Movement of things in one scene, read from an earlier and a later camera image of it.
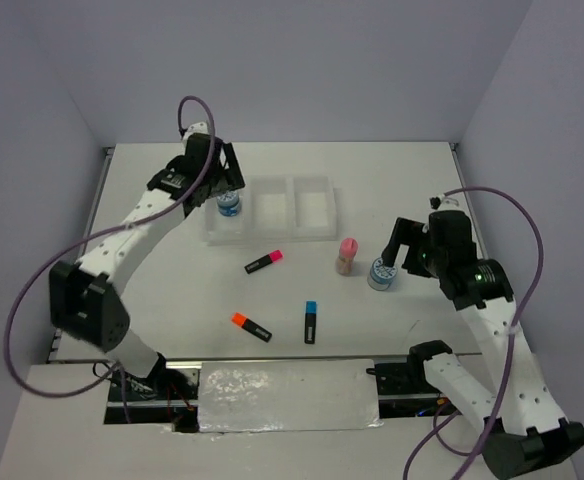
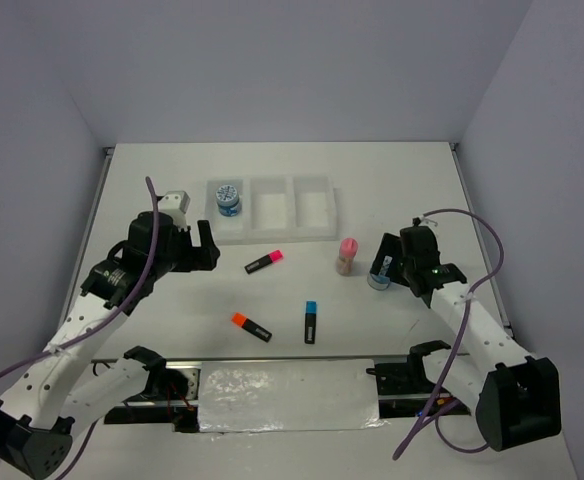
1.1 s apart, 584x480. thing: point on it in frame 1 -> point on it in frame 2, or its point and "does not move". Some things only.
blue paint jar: [381, 277] does not move
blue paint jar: [228, 203] does not move
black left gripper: [229, 179] -> [202, 257]
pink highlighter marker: [271, 257] does not move
